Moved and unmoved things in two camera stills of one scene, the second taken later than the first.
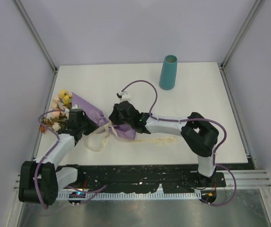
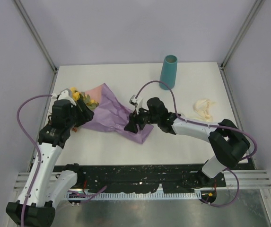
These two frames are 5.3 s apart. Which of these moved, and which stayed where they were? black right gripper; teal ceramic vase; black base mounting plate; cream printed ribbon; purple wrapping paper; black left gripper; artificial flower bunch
Moved: cream printed ribbon; black right gripper; black left gripper; artificial flower bunch; purple wrapping paper
Stayed: teal ceramic vase; black base mounting plate
